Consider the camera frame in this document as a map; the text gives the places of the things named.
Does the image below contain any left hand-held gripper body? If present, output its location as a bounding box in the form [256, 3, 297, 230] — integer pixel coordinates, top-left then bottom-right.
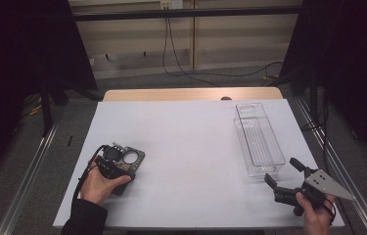
[93, 156, 137, 181]

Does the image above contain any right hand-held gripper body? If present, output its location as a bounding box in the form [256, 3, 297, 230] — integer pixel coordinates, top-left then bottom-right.
[292, 165, 357, 217]

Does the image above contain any clear plastic box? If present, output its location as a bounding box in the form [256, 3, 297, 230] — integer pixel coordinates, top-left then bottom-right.
[233, 102, 287, 179]

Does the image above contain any person's left hand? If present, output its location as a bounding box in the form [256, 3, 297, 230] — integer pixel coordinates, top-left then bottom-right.
[79, 163, 133, 206]

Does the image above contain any person's right hand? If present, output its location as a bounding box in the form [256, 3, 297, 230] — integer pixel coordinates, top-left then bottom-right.
[295, 191, 338, 235]

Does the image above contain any black metal stand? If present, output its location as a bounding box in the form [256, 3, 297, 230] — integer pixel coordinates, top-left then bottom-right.
[38, 81, 54, 137]

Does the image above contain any black curtain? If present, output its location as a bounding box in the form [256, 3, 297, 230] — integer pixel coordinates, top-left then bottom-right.
[280, 0, 367, 174]
[0, 0, 99, 188]

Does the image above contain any black horizontal bar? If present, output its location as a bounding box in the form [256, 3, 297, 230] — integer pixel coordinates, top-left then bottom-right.
[71, 5, 302, 23]

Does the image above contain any left hand-held gripper cable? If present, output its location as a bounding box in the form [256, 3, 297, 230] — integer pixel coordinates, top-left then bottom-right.
[71, 144, 108, 210]

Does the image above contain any hand-held gripper cable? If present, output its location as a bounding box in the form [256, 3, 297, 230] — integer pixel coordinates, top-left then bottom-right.
[71, 144, 108, 210]
[321, 195, 338, 227]

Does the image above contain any right hand-held gripper cable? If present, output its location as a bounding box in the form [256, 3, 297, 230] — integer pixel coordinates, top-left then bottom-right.
[321, 195, 338, 227]

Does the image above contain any aluminium floor rail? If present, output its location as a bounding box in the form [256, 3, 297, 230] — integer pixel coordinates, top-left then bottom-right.
[295, 97, 367, 235]
[0, 120, 60, 235]

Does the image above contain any yellow cable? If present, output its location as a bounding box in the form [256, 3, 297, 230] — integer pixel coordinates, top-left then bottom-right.
[21, 94, 44, 118]

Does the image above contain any black floor cable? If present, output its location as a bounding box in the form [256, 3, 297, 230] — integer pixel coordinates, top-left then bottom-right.
[184, 61, 284, 78]

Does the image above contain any black hanging wall cable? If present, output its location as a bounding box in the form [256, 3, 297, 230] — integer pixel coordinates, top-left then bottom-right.
[161, 17, 220, 88]

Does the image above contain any white wall socket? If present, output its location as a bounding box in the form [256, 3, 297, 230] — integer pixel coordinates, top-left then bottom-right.
[160, 0, 184, 10]

